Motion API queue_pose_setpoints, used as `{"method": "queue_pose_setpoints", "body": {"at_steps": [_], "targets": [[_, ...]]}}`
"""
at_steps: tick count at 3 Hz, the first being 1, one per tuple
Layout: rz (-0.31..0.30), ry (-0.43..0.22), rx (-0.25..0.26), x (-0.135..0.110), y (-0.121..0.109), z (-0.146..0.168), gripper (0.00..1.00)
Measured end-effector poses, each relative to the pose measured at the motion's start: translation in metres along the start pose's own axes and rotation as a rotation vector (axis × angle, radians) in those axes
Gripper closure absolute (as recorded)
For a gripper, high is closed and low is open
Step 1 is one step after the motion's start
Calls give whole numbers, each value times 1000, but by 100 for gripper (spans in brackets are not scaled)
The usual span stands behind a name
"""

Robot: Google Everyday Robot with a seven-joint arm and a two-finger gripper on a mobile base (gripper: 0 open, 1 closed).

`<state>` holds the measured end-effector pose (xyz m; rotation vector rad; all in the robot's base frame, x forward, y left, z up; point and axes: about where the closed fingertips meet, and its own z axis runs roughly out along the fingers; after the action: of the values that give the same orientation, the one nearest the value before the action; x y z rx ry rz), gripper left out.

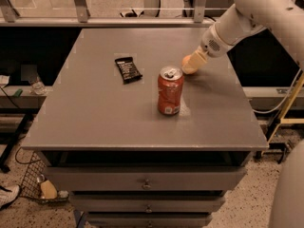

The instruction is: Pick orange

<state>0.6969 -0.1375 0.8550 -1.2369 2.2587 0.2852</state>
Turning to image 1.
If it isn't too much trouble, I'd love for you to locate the metal railing frame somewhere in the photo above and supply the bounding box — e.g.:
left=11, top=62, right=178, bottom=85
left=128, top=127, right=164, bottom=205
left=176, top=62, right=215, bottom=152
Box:
left=0, top=0, right=304, bottom=29

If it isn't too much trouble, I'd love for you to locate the middle grey drawer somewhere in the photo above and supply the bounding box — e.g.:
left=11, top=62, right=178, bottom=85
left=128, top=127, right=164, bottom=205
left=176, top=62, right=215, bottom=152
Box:
left=69, top=192, right=225, bottom=213

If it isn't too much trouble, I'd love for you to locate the black floor cable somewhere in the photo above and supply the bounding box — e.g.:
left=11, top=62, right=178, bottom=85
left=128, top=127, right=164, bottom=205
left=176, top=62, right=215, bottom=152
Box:
left=14, top=146, right=42, bottom=165

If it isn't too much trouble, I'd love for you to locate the red soda can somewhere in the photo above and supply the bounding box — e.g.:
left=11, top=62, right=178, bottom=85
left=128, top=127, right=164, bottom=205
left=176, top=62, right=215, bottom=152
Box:
left=158, top=66, right=184, bottom=115

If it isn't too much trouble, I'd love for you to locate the top grey drawer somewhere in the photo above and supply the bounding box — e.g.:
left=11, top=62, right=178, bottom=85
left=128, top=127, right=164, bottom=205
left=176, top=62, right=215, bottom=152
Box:
left=44, top=166, right=246, bottom=191

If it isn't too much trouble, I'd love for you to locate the grey drawer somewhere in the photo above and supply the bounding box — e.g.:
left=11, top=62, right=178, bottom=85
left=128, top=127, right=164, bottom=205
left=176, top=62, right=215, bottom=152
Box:
left=86, top=213, right=212, bottom=228
left=69, top=192, right=225, bottom=213
left=44, top=166, right=246, bottom=191

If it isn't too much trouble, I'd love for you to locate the yellow bottle in basket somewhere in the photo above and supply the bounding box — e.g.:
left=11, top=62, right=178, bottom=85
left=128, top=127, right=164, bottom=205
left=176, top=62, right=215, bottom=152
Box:
left=37, top=174, right=58, bottom=200

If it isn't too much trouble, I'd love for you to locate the bottom grey drawer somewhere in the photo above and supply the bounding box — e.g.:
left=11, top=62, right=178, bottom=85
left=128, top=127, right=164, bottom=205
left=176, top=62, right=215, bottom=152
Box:
left=86, top=213, right=212, bottom=228

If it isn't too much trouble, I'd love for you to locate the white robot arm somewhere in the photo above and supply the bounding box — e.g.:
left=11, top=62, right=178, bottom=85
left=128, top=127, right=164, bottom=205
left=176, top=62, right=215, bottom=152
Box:
left=181, top=0, right=304, bottom=74

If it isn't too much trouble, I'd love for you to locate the orange fruit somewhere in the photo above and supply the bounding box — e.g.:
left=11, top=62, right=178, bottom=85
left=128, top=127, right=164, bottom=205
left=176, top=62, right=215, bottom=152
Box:
left=181, top=55, right=192, bottom=74

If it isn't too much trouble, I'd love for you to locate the black snack bar wrapper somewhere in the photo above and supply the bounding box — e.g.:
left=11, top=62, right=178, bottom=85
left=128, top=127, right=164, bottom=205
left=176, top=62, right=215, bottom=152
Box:
left=115, top=57, right=143, bottom=85

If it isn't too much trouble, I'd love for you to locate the white sneaker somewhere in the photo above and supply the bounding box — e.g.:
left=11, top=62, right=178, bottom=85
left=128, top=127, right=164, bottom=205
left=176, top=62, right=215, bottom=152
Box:
left=0, top=184, right=21, bottom=210

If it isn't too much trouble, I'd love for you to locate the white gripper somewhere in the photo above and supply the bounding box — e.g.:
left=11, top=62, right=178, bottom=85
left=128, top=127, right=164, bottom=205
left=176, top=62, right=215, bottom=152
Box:
left=187, top=22, right=236, bottom=74

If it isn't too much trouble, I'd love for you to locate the black wire basket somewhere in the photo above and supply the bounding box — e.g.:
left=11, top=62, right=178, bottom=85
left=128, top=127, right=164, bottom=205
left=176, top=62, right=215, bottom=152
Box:
left=21, top=153, right=68, bottom=204

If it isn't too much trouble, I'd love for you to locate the grey drawer cabinet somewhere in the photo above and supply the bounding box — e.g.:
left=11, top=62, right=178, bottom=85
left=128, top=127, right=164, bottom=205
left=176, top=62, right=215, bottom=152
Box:
left=21, top=27, right=270, bottom=228

